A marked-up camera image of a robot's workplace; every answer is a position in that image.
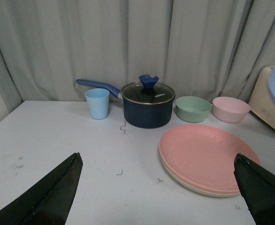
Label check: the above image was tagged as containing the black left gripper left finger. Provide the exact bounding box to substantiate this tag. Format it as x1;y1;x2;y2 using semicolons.
0;153;83;225

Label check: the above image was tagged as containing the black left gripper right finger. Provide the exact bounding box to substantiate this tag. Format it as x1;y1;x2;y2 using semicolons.
234;153;275;225

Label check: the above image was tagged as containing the pink plate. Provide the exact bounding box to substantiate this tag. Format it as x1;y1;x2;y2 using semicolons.
159;124;261;197

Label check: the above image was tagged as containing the beige plate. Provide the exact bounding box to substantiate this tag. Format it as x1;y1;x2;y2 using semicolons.
160;159;242;198

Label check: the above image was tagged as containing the cream toaster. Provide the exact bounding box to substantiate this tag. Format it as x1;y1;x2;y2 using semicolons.
249;67;275;130

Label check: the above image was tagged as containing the pink bowl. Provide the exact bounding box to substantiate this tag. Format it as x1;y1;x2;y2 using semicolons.
212;97;251;123

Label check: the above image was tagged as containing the green bowl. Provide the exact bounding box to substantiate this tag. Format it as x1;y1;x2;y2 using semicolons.
175;96;212;123

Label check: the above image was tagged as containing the light blue cup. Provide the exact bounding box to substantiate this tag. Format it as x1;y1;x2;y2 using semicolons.
85;88;110;120

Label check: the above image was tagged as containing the dark blue saucepan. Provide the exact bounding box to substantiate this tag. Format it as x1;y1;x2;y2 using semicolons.
76;79;174;129

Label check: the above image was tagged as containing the glass pot lid blue knob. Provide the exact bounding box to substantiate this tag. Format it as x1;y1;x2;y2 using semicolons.
121;75;175;105

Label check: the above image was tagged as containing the grey curtain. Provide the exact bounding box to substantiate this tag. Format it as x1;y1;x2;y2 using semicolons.
0;0;275;110

